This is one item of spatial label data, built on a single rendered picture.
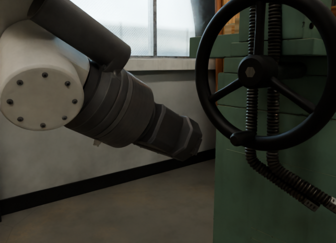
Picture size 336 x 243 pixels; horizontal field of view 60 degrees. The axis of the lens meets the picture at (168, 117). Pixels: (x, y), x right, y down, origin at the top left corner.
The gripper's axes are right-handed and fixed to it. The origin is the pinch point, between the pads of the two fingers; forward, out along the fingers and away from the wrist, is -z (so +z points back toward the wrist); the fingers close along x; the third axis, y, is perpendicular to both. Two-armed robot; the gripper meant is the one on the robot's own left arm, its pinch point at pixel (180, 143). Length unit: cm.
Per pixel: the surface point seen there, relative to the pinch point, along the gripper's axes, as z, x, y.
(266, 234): -46.0, -2.5, -9.8
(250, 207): -43.4, -7.5, -4.9
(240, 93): -28.6, -12.5, 21.0
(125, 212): -84, -96, -33
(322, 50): -19.1, 8.2, 27.4
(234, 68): -25.4, -14.7, 26.6
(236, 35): -21.2, -14.5, 33.8
